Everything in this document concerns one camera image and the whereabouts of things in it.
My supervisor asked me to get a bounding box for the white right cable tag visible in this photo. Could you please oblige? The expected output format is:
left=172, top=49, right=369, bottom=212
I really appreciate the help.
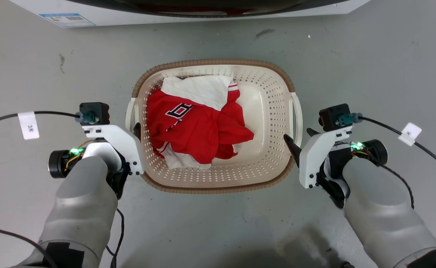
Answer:
left=397, top=122, right=423, bottom=147

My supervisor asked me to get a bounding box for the white left cable tag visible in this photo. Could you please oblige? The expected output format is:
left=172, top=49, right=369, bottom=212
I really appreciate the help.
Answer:
left=17, top=112, right=40, bottom=140

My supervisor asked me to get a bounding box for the cream laundry basket brown rim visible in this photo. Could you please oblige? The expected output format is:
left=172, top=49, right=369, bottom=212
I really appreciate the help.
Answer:
left=125, top=58, right=303, bottom=194

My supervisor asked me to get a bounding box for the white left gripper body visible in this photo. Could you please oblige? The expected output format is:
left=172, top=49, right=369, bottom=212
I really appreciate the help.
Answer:
left=82, top=124, right=145, bottom=199

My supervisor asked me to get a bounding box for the white cable tag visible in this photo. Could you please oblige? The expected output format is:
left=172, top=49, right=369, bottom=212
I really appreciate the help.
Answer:
left=17, top=112, right=40, bottom=140
left=397, top=122, right=423, bottom=147

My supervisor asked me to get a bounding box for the black camera cable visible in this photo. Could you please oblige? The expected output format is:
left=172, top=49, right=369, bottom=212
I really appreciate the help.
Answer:
left=359, top=116, right=436, bottom=180
left=0, top=111, right=81, bottom=131

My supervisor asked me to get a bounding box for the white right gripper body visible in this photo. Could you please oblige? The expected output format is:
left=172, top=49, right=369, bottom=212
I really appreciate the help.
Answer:
left=299, top=126, right=353, bottom=209

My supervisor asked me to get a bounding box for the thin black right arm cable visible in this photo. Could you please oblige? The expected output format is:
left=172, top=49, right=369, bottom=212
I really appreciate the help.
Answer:
left=379, top=165, right=415, bottom=210

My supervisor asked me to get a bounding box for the blue energy label sticker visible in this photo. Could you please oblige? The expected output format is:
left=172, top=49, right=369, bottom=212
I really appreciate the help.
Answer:
left=39, top=13, right=96, bottom=28

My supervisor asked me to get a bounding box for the red and white jersey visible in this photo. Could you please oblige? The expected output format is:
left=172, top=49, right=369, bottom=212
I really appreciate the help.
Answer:
left=146, top=83, right=254, bottom=165

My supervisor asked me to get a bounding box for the dark washing machine door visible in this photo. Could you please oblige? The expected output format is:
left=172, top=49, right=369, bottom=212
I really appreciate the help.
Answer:
left=66, top=0, right=352, bottom=18

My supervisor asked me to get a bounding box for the black right camera cable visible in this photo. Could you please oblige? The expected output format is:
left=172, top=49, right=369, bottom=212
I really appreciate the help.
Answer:
left=359, top=116, right=436, bottom=180

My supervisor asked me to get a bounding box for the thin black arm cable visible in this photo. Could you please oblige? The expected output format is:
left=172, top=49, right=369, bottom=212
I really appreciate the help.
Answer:
left=106, top=208, right=125, bottom=268
left=0, top=220, right=58, bottom=268
left=379, top=165, right=415, bottom=210

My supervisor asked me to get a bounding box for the black left camera cable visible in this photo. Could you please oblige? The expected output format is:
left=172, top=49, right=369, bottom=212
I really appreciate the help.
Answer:
left=0, top=111, right=81, bottom=131

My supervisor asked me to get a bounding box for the white garment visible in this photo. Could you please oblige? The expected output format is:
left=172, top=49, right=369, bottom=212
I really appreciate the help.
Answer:
left=160, top=75, right=234, bottom=111

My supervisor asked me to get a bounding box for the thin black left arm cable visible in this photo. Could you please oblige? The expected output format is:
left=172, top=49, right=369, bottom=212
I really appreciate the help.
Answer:
left=0, top=220, right=58, bottom=268
left=106, top=208, right=125, bottom=268

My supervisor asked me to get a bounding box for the white washing machine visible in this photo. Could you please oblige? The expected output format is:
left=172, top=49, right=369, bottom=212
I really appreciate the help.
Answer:
left=9, top=0, right=373, bottom=28

